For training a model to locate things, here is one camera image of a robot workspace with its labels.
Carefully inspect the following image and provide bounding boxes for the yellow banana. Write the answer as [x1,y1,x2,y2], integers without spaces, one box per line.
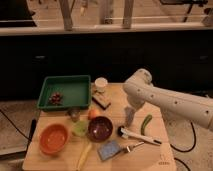
[76,143,92,171]

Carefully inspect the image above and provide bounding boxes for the black cable right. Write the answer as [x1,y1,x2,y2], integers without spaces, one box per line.
[169,122,198,171]

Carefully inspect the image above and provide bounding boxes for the orange bowl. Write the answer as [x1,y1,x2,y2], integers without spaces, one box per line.
[39,123,69,155]

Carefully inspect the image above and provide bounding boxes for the purple bowl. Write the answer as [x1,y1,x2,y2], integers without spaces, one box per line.
[87,116,113,142]

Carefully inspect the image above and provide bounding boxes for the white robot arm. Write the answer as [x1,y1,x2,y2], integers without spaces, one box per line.
[123,68,213,132]

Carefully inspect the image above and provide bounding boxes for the green cucumber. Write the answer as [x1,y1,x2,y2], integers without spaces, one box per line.
[141,114,152,135]

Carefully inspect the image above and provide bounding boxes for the orange fruit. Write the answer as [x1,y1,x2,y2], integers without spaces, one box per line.
[88,109,100,120]

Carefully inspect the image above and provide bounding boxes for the black white brush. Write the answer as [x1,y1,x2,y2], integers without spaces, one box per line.
[117,126,162,145]

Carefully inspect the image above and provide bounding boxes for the grey-blue towel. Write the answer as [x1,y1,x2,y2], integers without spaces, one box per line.
[125,107,135,127]

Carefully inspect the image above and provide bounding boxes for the red grape bunch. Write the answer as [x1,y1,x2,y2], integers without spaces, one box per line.
[49,92,62,105]

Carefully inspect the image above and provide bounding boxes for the blue sponge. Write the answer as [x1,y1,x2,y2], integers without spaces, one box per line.
[97,140,121,161]

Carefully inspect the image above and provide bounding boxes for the brown wooden block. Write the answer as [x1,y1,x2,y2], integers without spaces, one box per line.
[92,94,111,110]

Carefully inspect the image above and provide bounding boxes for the metal measuring cup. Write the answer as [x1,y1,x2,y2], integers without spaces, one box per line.
[68,108,80,122]

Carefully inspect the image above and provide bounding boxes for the white cup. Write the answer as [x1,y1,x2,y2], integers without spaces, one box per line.
[95,77,108,93]

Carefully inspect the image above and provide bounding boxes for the black cable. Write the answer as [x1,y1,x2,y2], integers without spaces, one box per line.
[169,122,198,171]
[0,109,30,141]

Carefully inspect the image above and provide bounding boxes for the black cable left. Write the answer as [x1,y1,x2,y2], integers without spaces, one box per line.
[0,109,30,141]

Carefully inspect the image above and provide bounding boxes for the green plastic tray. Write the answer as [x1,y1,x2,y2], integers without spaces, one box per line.
[37,75,91,111]

